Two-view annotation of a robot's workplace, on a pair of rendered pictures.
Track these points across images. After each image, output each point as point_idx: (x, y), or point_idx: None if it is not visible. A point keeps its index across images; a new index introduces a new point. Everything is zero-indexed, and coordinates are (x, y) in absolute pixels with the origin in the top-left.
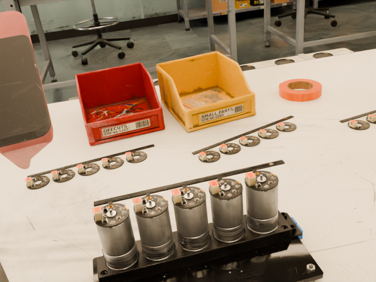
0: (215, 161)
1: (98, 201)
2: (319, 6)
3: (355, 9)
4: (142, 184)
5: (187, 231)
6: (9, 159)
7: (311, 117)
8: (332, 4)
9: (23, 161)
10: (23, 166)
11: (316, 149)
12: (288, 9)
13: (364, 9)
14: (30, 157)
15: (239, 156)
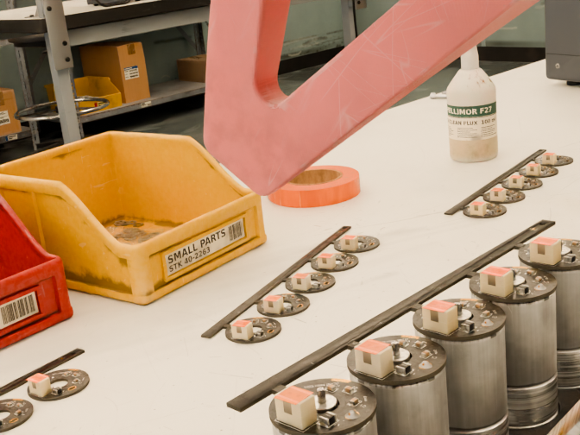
0: (278, 333)
1: (238, 397)
2: (85, 135)
3: (159, 131)
4: (145, 429)
5: (484, 408)
6: (520, 0)
7: (385, 220)
8: (109, 128)
9: (437, 69)
10: (336, 144)
11: (459, 261)
12: (21, 148)
13: (175, 129)
14: (488, 35)
15: (322, 312)
